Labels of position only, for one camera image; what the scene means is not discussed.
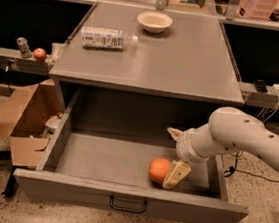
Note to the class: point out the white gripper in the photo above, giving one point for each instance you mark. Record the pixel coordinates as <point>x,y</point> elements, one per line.
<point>185,146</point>

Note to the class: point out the orange fruit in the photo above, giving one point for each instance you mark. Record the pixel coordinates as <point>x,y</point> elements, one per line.
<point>158,169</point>

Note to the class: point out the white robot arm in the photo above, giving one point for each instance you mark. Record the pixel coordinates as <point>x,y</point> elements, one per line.
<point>228,130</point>

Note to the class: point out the grey open drawer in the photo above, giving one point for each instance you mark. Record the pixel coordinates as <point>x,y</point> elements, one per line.
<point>87,166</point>

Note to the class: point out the grey cabinet counter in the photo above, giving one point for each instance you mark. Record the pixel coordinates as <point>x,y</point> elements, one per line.
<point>176,78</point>

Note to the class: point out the small black device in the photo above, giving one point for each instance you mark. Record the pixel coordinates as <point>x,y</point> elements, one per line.
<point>260,86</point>

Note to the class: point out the white power adapter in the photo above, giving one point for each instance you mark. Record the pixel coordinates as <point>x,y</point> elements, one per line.
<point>275,88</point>

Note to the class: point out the white bowl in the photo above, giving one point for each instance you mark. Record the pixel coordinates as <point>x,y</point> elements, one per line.
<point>154,22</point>

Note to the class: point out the clear plastic water bottle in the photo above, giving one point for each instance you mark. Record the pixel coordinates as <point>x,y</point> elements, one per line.
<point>105,38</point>

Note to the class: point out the brown cardboard box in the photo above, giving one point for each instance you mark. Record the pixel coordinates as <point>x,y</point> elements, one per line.
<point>26,119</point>

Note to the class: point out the pink plastic storage box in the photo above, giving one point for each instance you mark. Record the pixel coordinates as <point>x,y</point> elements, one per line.
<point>256,9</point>

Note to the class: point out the small red apple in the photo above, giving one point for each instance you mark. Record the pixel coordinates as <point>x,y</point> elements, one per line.
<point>40,54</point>

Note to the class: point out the small grey figurine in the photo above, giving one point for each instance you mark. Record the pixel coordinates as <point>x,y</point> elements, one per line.
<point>22,43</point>

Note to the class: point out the black drawer handle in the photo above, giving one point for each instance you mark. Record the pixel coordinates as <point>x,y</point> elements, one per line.
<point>127,205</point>

